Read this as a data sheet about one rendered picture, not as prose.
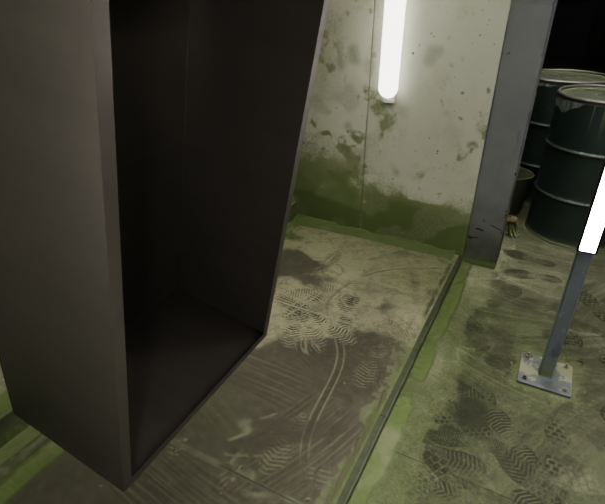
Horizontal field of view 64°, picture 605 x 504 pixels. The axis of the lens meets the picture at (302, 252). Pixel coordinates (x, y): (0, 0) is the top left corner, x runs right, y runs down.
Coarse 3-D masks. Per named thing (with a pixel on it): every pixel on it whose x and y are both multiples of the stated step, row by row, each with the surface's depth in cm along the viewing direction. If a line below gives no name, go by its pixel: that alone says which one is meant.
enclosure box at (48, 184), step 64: (0, 0) 56; (64, 0) 51; (128, 0) 96; (192, 0) 111; (256, 0) 104; (320, 0) 98; (0, 64) 61; (64, 64) 55; (128, 64) 103; (192, 64) 119; (256, 64) 111; (0, 128) 67; (64, 128) 60; (128, 128) 111; (192, 128) 128; (256, 128) 118; (0, 192) 74; (64, 192) 66; (128, 192) 120; (192, 192) 138; (256, 192) 127; (0, 256) 83; (64, 256) 74; (128, 256) 130; (192, 256) 150; (256, 256) 138; (0, 320) 95; (64, 320) 83; (128, 320) 142; (192, 320) 150; (256, 320) 150; (64, 384) 94; (128, 384) 127; (192, 384) 131; (64, 448) 109; (128, 448) 98
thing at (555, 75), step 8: (544, 72) 354; (552, 72) 354; (560, 72) 353; (568, 72) 351; (576, 72) 350; (568, 80) 324; (576, 80) 324; (584, 80) 325; (592, 80) 325; (600, 80) 325
